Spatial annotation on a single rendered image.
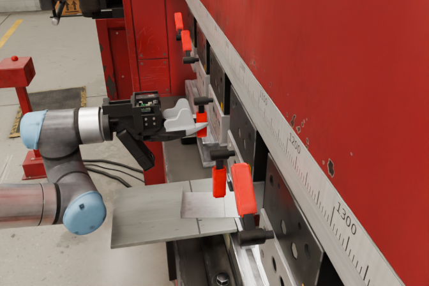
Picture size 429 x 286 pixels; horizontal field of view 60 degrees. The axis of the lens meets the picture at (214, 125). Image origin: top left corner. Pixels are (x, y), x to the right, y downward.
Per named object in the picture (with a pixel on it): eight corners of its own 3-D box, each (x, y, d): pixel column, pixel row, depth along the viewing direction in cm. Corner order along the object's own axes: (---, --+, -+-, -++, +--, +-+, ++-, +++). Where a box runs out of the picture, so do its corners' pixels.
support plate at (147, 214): (115, 192, 90) (114, 189, 90) (220, 179, 94) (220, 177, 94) (110, 249, 75) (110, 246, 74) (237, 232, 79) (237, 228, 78)
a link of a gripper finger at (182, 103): (206, 99, 78) (163, 104, 76) (206, 123, 81) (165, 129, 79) (203, 93, 81) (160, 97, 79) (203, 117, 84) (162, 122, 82)
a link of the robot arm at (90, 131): (83, 151, 74) (88, 131, 81) (107, 149, 74) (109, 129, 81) (76, 118, 70) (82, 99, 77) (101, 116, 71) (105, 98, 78)
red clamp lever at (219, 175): (209, 194, 65) (209, 147, 60) (232, 191, 66) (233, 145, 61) (211, 200, 63) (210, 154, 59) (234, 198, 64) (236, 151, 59)
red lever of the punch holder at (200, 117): (194, 135, 82) (193, 96, 77) (212, 133, 83) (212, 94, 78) (195, 140, 80) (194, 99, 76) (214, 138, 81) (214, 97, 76)
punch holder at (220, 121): (208, 115, 85) (207, 46, 77) (244, 112, 87) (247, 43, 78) (221, 150, 73) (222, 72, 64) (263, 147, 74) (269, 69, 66)
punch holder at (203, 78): (196, 81, 102) (195, 22, 94) (226, 79, 104) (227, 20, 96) (205, 105, 90) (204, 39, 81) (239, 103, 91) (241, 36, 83)
